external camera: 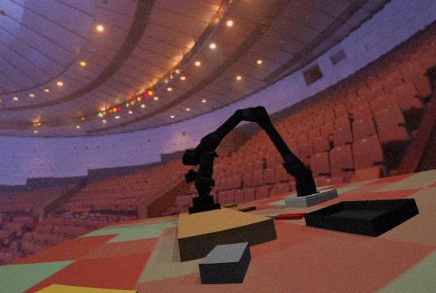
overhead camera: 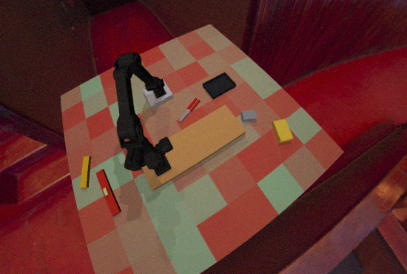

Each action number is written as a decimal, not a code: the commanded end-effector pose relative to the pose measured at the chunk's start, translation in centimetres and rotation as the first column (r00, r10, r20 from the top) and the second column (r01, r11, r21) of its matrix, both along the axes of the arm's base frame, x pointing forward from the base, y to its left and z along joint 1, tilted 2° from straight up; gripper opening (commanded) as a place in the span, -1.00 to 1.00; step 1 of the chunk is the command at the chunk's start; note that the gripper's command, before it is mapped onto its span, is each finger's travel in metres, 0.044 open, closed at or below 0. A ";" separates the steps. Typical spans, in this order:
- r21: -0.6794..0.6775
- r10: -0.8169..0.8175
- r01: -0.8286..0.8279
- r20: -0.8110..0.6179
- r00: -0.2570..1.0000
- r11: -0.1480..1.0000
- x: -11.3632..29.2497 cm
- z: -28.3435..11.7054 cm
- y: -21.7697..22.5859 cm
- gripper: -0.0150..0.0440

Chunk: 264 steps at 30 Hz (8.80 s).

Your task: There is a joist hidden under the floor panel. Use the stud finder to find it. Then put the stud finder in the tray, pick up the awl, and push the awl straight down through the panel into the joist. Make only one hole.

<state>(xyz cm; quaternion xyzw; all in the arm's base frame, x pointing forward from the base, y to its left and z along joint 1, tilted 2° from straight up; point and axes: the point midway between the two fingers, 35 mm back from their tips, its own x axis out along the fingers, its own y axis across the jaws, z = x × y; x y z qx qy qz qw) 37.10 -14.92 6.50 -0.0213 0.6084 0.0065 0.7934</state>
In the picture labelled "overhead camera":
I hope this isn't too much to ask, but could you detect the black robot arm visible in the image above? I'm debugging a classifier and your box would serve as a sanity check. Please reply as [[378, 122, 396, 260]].
[[113, 52, 167, 171]]

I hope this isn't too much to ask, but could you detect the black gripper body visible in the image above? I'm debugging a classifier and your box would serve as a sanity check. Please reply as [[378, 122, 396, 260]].
[[144, 137, 173, 155]]

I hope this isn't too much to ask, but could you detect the tan wooden panel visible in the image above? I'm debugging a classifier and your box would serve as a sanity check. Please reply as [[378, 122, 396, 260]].
[[142, 105, 246, 190]]

